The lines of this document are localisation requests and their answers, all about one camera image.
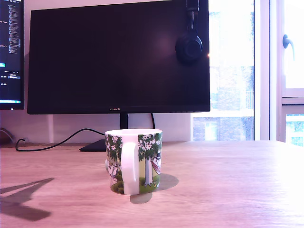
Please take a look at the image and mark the white mug with tree print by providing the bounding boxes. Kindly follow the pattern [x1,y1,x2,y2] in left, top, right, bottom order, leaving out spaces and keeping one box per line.
[104,129,163,196]

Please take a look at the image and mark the black headphones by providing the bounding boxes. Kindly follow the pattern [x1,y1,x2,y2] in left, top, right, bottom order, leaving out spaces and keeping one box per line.
[175,0,204,64]

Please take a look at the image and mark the large black Huawei monitor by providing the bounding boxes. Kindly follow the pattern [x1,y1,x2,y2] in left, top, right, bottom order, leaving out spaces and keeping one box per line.
[26,0,211,152]

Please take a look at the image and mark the dark brown round object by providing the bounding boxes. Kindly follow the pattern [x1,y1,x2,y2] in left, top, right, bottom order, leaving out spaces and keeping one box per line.
[0,128,15,144]

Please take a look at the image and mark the black monitor showing text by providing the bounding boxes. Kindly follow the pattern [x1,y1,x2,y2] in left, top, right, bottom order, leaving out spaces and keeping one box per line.
[0,0,25,110]

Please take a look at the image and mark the long black cable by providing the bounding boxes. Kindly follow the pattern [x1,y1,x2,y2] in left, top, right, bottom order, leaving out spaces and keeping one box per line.
[15,128,106,152]

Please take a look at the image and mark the white window frame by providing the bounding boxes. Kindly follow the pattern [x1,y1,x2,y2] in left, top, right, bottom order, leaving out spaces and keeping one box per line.
[253,0,304,146]

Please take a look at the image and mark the grey window handle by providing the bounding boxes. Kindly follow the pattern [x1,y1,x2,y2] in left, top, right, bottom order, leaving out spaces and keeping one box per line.
[282,34,296,62]

